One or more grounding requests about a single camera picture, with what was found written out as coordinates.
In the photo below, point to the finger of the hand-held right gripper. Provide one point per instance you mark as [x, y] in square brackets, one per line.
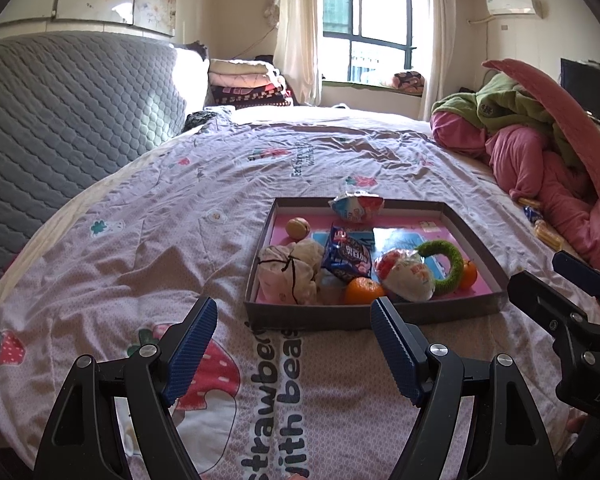
[577, 269]
[537, 297]

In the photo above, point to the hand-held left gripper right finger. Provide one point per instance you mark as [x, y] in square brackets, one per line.
[395, 355]

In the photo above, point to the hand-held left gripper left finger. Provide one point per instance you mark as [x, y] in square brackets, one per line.
[190, 350]

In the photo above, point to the orange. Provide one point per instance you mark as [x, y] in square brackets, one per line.
[364, 291]
[470, 275]

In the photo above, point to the red and white snack bag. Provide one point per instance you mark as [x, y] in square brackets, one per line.
[357, 207]
[405, 275]

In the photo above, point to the shallow brown cardboard box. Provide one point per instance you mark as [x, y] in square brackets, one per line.
[305, 316]

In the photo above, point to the beige round fruit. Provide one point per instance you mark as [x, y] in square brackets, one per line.
[297, 228]

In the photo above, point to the person's right hand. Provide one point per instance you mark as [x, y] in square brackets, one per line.
[576, 422]

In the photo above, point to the long yellow biscuit packet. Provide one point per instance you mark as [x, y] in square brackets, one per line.
[549, 236]

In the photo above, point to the small blue snack packet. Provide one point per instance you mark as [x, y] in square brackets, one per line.
[534, 215]

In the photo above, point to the small yellow biscuit packet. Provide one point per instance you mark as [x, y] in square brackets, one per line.
[530, 203]

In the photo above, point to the pink quilt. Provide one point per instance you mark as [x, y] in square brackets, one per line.
[520, 155]

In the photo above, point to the long pink pillow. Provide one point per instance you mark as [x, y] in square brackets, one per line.
[555, 100]

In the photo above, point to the black television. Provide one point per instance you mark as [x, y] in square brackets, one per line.
[587, 87]

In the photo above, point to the dark cloth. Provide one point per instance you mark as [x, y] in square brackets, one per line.
[205, 117]

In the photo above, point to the patterned cushion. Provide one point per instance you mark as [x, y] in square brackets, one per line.
[408, 81]

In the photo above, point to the dark patterned folded blanket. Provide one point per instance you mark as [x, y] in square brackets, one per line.
[250, 96]

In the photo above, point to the cream curtain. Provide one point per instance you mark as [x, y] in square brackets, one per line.
[300, 25]
[440, 35]

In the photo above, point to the white air conditioner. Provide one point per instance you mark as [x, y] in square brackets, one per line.
[512, 5]

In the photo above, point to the pink folded blanket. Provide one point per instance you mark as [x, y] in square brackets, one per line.
[245, 80]

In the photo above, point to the grey quilted headboard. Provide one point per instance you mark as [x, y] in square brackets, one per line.
[55, 110]

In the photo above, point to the cream folded blanket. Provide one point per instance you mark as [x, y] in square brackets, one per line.
[240, 66]

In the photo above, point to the window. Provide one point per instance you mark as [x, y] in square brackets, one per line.
[380, 10]

